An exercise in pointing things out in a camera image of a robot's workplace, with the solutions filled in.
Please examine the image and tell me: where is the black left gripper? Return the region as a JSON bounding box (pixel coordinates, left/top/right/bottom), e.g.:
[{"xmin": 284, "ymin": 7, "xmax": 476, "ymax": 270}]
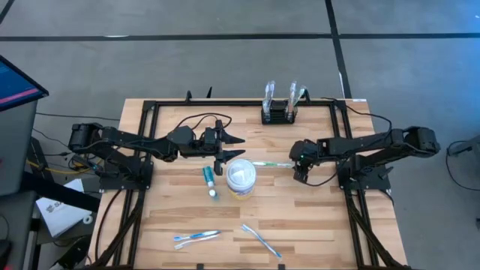
[{"xmin": 204, "ymin": 119, "xmax": 247, "ymax": 176}]

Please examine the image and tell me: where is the Lysol disinfecting wipes canister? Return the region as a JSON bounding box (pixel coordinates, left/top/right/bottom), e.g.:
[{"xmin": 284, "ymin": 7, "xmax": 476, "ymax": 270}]
[{"xmin": 225, "ymin": 158, "xmax": 258, "ymax": 200}]

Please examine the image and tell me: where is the green white toothbrush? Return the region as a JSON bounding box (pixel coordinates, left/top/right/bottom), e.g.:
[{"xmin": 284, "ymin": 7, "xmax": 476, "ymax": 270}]
[{"xmin": 250, "ymin": 160, "xmax": 296, "ymax": 169}]

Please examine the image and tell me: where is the white toothbrush orange grip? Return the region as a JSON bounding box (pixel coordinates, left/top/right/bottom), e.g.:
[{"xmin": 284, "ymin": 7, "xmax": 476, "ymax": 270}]
[{"xmin": 174, "ymin": 234, "xmax": 221, "ymax": 251}]

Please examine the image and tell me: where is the grey stand foot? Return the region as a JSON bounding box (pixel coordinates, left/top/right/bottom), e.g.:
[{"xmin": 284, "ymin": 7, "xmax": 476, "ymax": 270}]
[{"xmin": 448, "ymin": 134, "xmax": 480, "ymax": 157}]

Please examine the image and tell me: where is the black beam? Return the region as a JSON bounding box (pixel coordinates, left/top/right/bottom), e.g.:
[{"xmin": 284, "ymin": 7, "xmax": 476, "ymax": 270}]
[{"xmin": 20, "ymin": 171, "xmax": 101, "ymax": 213}]

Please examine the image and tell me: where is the white paper booklet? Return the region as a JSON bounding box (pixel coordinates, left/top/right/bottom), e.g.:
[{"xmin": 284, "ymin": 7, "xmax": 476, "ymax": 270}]
[{"xmin": 35, "ymin": 178, "xmax": 94, "ymax": 239}]

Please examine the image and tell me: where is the black floor object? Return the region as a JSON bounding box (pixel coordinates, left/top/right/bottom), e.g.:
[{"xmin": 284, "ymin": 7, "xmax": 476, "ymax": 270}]
[{"xmin": 58, "ymin": 234, "xmax": 93, "ymax": 270}]

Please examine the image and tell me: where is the grey cabinet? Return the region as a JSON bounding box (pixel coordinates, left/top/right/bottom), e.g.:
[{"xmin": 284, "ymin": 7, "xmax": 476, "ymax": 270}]
[{"xmin": 0, "ymin": 99, "xmax": 39, "ymax": 197}]

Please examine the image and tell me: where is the blue screen monitor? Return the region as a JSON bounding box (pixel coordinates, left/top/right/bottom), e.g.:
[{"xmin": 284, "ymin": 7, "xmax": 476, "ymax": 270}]
[{"xmin": 0, "ymin": 55, "xmax": 50, "ymax": 113}]

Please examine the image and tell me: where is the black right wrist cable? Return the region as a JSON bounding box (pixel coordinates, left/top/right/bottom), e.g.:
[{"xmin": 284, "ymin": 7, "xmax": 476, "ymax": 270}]
[{"xmin": 304, "ymin": 96, "xmax": 394, "ymax": 188}]

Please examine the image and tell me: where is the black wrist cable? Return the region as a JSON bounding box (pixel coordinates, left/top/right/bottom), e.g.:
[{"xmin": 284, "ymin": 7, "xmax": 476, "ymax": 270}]
[
  {"xmin": 304, "ymin": 96, "xmax": 394, "ymax": 188},
  {"xmin": 175, "ymin": 111, "xmax": 233, "ymax": 132}
]

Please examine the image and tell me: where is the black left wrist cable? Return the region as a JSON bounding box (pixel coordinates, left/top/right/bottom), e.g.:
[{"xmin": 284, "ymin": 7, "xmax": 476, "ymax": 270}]
[{"xmin": 175, "ymin": 111, "xmax": 233, "ymax": 132}]

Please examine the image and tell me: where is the black aluminium table frame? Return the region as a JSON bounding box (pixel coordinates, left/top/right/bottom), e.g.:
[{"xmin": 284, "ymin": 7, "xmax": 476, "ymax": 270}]
[{"xmin": 86, "ymin": 97, "xmax": 412, "ymax": 270}]

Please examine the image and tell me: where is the black wire rack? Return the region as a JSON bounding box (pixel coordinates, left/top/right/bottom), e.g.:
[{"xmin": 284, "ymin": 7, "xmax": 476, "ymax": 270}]
[{"xmin": 260, "ymin": 99, "xmax": 298, "ymax": 125}]

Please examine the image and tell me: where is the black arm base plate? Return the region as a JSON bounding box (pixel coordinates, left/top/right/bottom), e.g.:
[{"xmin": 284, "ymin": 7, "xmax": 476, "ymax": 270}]
[
  {"xmin": 99, "ymin": 159, "xmax": 154, "ymax": 191},
  {"xmin": 335, "ymin": 160, "xmax": 392, "ymax": 191}
]

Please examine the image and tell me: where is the black floor cable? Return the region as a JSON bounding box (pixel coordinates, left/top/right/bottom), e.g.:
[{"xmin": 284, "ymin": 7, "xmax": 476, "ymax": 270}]
[
  {"xmin": 35, "ymin": 111, "xmax": 122, "ymax": 122},
  {"xmin": 445, "ymin": 140, "xmax": 480, "ymax": 192}
]

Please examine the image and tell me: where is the yellow floor cable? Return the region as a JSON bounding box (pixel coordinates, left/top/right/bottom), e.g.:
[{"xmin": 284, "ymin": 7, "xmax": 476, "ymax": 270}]
[{"xmin": 25, "ymin": 159, "xmax": 93, "ymax": 176}]

